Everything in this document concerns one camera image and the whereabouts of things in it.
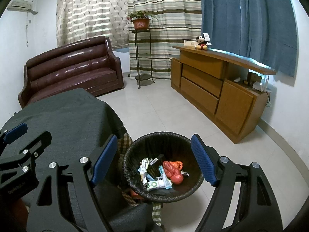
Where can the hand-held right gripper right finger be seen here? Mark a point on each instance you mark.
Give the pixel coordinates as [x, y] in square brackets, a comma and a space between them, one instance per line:
[204, 160]

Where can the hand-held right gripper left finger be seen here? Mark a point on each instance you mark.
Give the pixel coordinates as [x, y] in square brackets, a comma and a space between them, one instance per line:
[103, 160]

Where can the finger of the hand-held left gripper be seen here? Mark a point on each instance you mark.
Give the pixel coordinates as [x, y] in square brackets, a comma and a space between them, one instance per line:
[41, 141]
[15, 130]

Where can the red plastic bag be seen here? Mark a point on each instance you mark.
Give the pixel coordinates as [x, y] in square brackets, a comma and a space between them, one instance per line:
[172, 171]

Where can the white blue tube wrapper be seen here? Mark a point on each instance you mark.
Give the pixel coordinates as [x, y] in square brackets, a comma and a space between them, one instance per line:
[166, 182]

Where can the black trash bin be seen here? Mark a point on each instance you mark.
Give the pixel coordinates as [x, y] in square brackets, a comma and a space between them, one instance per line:
[149, 145]

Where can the dark cigarette carton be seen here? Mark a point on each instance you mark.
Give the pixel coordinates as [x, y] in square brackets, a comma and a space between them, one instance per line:
[154, 166]

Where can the green white packet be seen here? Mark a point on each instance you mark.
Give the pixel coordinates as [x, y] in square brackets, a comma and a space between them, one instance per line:
[153, 185]

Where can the wooden cabinet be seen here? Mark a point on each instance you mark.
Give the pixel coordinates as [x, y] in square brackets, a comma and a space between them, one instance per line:
[234, 106]

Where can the brown leather sofa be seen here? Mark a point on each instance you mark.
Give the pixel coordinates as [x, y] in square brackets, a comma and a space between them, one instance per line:
[72, 70]

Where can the black metal plant stand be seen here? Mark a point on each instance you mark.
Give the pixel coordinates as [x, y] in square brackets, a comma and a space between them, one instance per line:
[144, 77]

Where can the white router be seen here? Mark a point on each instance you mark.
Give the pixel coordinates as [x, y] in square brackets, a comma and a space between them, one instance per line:
[260, 87]

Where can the small dark box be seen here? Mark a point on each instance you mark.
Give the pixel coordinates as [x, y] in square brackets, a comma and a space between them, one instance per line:
[254, 77]

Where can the white air conditioner pipe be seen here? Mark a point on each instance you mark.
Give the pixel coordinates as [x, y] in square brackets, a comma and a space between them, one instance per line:
[28, 29]

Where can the mouse plush toy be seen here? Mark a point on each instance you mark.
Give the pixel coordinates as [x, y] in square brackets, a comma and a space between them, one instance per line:
[201, 45]

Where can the white flat box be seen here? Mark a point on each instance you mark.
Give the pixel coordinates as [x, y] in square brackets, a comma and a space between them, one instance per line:
[190, 43]

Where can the white air conditioner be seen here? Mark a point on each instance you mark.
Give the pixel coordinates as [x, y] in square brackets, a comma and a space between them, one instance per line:
[21, 3]

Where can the beige patterned curtain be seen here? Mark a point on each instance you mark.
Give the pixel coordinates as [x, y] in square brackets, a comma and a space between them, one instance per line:
[91, 9]

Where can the potted plant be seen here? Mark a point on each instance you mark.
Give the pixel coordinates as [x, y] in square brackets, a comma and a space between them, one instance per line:
[141, 23]

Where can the blue curtain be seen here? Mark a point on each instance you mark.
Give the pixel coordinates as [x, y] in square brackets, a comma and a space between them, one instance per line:
[248, 17]

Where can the striped curtain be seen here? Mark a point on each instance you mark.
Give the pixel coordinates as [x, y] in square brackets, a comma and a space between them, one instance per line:
[169, 9]

